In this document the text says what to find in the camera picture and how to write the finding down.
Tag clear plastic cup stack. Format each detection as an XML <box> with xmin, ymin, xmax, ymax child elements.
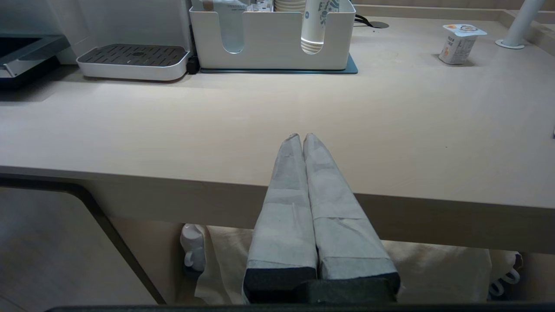
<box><xmin>212</xmin><ymin>0</ymin><xmax>248</xmax><ymax>54</ymax></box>

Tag black appliance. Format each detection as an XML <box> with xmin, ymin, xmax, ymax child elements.
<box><xmin>0</xmin><ymin>31</ymin><xmax>71</xmax><ymax>90</ymax></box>

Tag dark blue mat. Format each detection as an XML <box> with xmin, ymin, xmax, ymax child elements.
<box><xmin>200</xmin><ymin>53</ymin><xmax>359</xmax><ymax>75</ymax></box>

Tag stack of beige cups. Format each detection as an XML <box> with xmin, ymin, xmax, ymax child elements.
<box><xmin>274</xmin><ymin>0</ymin><xmax>307</xmax><ymax>13</ymax></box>

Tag white pole with base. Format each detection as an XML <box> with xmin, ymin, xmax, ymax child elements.
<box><xmin>495</xmin><ymin>0</ymin><xmax>546</xmax><ymax>49</ymax></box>

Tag white drip tray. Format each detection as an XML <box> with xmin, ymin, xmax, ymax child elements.
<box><xmin>76</xmin><ymin>43</ymin><xmax>191</xmax><ymax>81</ymax></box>

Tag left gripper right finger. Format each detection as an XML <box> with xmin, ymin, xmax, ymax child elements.
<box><xmin>302</xmin><ymin>133</ymin><xmax>401</xmax><ymax>302</ymax></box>

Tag stack of paper cups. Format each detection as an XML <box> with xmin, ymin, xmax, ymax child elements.
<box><xmin>300</xmin><ymin>0</ymin><xmax>340</xmax><ymax>55</ymax></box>

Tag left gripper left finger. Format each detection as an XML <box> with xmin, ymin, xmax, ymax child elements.
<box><xmin>243</xmin><ymin>133</ymin><xmax>318</xmax><ymax>304</ymax></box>

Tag white coffee machine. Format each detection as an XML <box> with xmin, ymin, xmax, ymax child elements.
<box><xmin>46</xmin><ymin>0</ymin><xmax>194</xmax><ymax>65</ymax></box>

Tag white yogurt cup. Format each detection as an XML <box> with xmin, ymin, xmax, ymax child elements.
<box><xmin>438</xmin><ymin>24</ymin><xmax>488</xmax><ymax>65</ymax></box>

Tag white organizer box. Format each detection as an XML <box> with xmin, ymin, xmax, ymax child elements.
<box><xmin>189</xmin><ymin>0</ymin><xmax>356</xmax><ymax>71</ymax></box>

